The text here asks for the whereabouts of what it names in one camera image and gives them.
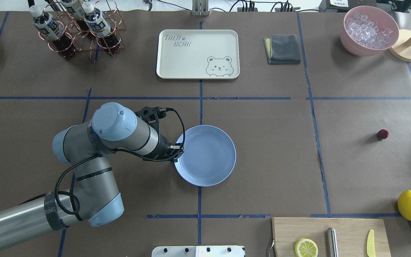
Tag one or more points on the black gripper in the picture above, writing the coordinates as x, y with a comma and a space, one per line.
164, 148

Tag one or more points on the red strawberry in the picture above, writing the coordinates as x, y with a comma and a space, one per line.
382, 134

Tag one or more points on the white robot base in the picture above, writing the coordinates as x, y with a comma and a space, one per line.
199, 251

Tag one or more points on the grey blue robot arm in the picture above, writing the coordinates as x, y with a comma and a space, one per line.
87, 191

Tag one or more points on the blue plate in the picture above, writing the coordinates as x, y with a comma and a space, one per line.
209, 156

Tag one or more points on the cream bear tray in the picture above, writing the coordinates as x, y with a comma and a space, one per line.
198, 54

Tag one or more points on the drink bottle right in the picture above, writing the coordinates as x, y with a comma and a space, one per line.
99, 26

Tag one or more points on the drink bottle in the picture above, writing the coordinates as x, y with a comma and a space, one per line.
99, 26
52, 31
75, 10

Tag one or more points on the grey folded cloth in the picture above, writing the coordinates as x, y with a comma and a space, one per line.
282, 50

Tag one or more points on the drink bottle left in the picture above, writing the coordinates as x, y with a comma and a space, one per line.
52, 31

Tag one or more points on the half lemon slice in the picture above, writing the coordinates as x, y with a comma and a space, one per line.
305, 247

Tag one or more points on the drink bottle front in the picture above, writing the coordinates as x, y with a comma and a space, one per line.
75, 10

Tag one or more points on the steel muddler black cap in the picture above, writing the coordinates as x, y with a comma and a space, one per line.
332, 242

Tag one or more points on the yellow plastic knife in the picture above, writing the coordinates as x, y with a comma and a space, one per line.
370, 244

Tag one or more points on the pink ice bowl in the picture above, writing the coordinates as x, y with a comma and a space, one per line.
368, 31

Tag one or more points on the copper wire bottle rack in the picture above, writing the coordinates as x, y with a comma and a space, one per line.
82, 42

